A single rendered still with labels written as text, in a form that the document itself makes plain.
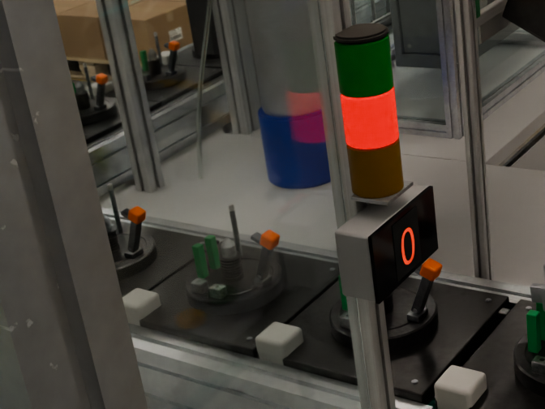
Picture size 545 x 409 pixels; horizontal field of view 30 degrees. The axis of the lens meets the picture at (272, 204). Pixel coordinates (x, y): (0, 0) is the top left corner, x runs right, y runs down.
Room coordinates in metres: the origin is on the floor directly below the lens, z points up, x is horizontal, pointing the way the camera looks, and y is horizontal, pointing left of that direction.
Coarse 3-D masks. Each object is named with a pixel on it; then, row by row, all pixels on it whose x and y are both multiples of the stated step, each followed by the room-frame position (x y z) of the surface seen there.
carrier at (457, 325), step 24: (408, 288) 1.17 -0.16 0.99; (432, 288) 1.20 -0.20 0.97; (456, 288) 1.19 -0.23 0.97; (408, 312) 1.10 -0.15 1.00; (432, 312) 1.10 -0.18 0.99; (456, 312) 1.12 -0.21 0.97; (480, 312) 1.12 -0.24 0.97; (408, 336) 1.06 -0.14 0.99; (432, 336) 1.08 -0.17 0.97; (456, 336) 1.07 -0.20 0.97; (480, 336) 1.08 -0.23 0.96; (408, 360) 1.03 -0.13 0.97; (432, 360) 1.03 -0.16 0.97; (456, 360) 1.03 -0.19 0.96; (408, 384) 0.99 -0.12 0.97; (432, 384) 0.98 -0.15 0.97
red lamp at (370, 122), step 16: (384, 96) 0.87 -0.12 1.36; (352, 112) 0.88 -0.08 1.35; (368, 112) 0.87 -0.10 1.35; (384, 112) 0.87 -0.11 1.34; (352, 128) 0.88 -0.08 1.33; (368, 128) 0.87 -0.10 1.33; (384, 128) 0.87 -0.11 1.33; (352, 144) 0.88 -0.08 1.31; (368, 144) 0.87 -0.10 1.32; (384, 144) 0.87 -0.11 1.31
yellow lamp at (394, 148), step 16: (352, 160) 0.88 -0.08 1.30; (368, 160) 0.87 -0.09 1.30; (384, 160) 0.87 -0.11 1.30; (400, 160) 0.88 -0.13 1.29; (352, 176) 0.89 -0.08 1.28; (368, 176) 0.87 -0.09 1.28; (384, 176) 0.87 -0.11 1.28; (400, 176) 0.88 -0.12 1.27; (368, 192) 0.87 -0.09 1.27; (384, 192) 0.87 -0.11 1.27
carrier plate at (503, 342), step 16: (528, 304) 1.12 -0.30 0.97; (512, 320) 1.09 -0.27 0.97; (496, 336) 1.06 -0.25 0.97; (512, 336) 1.05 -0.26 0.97; (480, 352) 1.03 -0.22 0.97; (496, 352) 1.02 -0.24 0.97; (512, 352) 1.02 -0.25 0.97; (480, 368) 0.99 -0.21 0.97; (496, 368) 0.99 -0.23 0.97; (512, 368) 0.98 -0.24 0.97; (496, 384) 0.96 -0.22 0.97; (512, 384) 0.95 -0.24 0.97; (480, 400) 0.93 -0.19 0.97; (496, 400) 0.93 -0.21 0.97; (512, 400) 0.92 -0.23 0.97; (528, 400) 0.92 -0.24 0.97; (544, 400) 0.92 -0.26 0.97
